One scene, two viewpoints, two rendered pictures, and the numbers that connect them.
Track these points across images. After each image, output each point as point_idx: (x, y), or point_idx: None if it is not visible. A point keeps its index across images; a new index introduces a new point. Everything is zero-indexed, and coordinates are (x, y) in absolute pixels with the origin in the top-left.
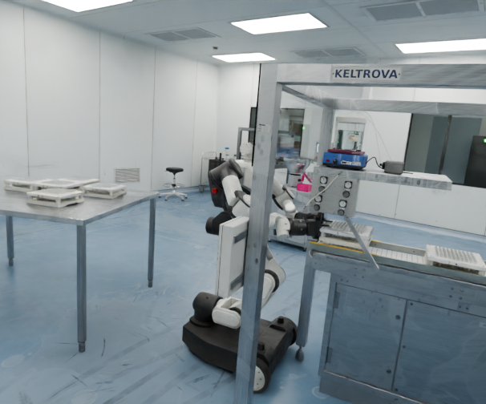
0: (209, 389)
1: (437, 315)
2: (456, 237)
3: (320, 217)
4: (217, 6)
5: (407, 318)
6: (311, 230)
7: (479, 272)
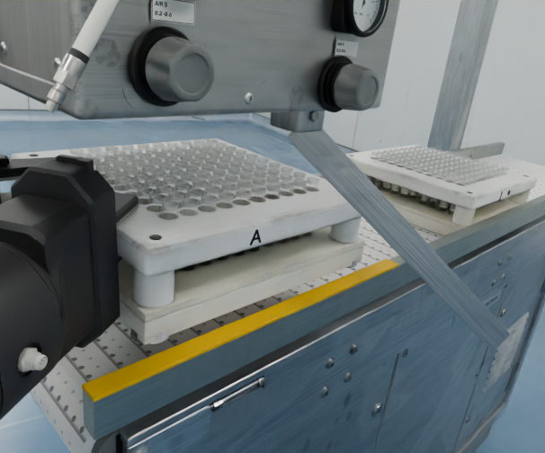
0: None
1: (438, 341)
2: None
3: None
4: None
5: (393, 395)
6: (75, 301)
7: (522, 196)
